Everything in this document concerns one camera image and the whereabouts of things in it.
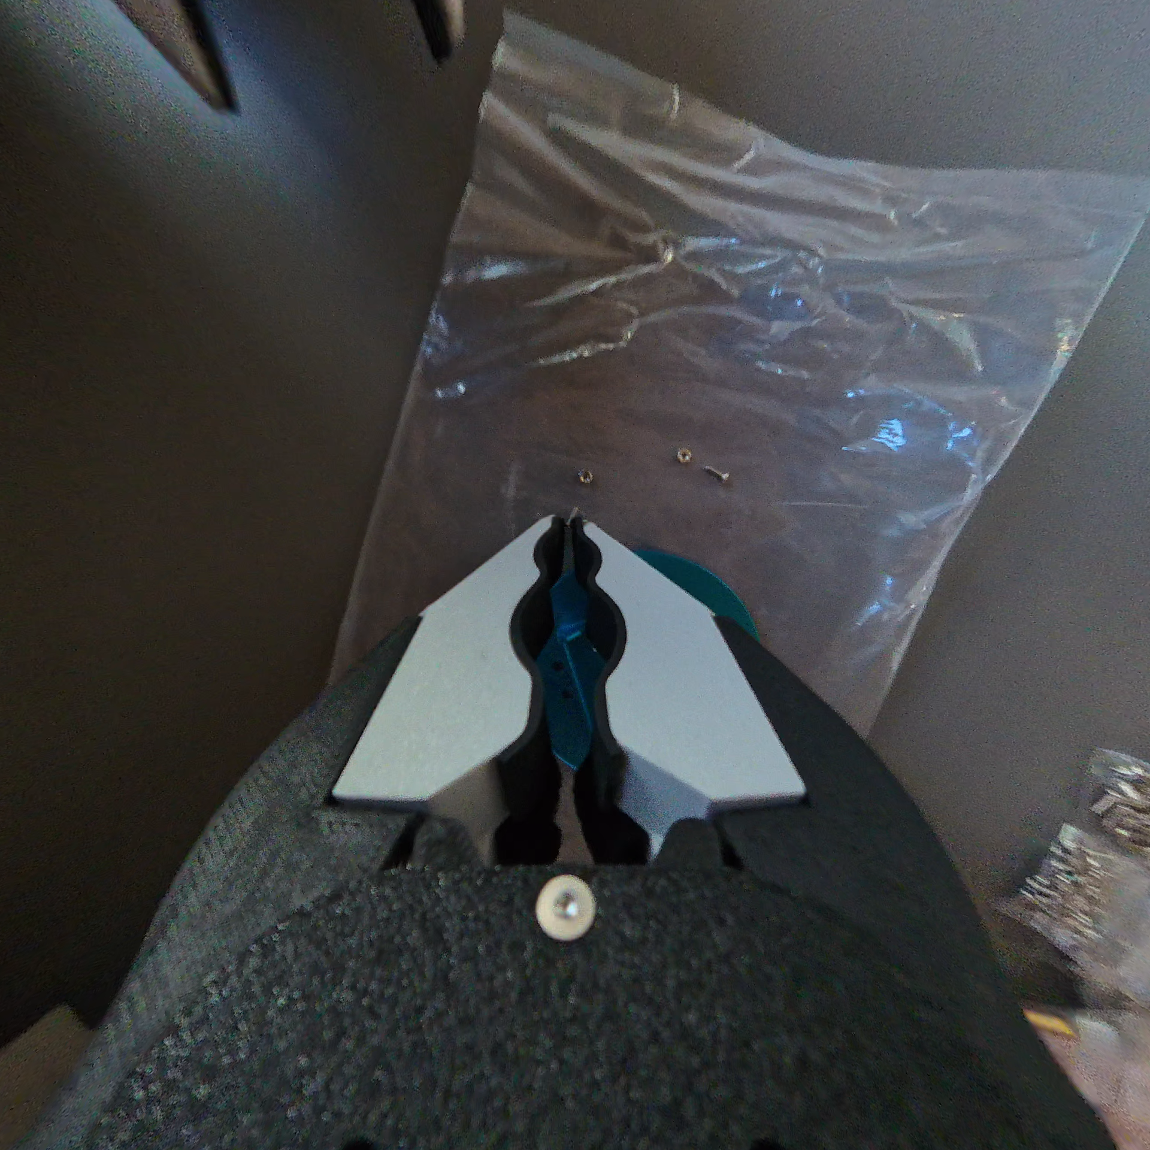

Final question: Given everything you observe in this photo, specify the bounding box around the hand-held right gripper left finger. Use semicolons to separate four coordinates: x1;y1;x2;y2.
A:
331;514;576;869

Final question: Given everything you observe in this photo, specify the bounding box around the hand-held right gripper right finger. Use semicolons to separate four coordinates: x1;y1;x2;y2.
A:
568;517;809;869

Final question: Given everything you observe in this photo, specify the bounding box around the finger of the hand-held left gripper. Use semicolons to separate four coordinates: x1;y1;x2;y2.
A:
408;0;466;66
133;0;241;114

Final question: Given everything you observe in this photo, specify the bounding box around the blue round plate with bracket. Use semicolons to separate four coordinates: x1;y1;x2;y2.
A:
537;543;763;774

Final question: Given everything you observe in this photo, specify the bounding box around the clear plastic bag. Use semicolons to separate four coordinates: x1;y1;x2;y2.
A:
327;9;1150;738

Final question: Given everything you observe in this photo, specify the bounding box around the pile of small hardware bags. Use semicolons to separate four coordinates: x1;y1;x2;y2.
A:
997;745;1150;1017

